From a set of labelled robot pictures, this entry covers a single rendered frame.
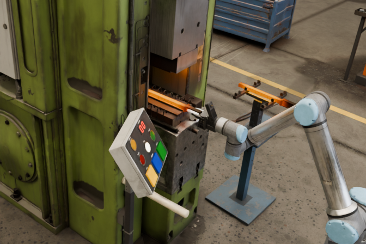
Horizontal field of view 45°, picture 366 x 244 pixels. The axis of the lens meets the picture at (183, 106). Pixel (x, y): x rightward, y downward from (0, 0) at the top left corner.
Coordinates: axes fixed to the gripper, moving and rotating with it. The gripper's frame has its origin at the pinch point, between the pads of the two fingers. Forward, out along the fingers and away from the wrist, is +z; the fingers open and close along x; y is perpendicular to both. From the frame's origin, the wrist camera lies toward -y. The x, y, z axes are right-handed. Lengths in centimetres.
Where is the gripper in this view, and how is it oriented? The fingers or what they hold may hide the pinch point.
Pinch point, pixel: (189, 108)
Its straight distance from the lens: 256.7
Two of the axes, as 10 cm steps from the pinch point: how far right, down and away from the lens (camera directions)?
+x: 5.7, -3.7, 7.3
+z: -8.2, -3.4, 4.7
